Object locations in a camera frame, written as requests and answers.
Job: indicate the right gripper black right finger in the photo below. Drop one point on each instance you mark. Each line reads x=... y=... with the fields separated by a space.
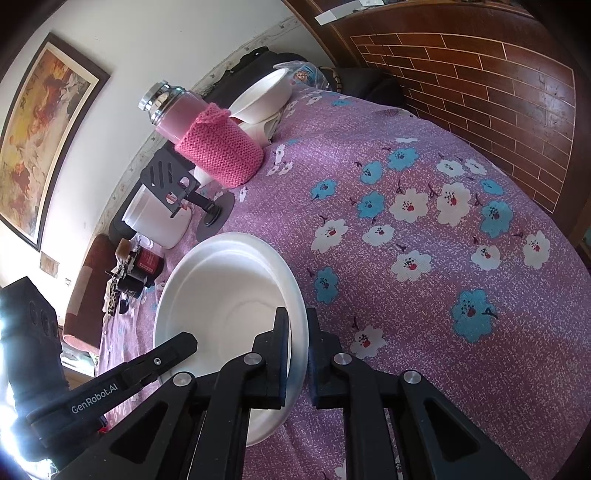
x=398 y=426

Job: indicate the pink thermos with knit sleeve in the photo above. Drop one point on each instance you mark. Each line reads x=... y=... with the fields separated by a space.
x=204 y=134

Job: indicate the white plastic bowl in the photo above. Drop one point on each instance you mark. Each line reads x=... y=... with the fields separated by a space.
x=224 y=292

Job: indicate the black phone stand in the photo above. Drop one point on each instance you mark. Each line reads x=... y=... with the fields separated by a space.
x=171 y=183

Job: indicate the brick pattern wooden cabinet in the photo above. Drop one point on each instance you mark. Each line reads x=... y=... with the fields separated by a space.
x=491 y=74

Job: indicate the dark red armchair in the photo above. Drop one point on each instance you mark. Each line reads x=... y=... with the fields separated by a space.
x=83 y=322

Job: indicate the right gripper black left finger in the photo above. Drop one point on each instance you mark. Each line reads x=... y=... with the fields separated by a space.
x=194 y=427

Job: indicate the black round jar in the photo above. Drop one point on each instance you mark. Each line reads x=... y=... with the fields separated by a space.
x=137 y=269

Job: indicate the white plastic jar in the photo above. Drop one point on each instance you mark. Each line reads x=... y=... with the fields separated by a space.
x=148 y=217

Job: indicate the small wall plaque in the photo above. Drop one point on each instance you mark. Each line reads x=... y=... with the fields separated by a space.
x=48 y=265

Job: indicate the framed horse painting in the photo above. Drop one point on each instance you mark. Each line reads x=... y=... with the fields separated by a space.
x=52 y=99

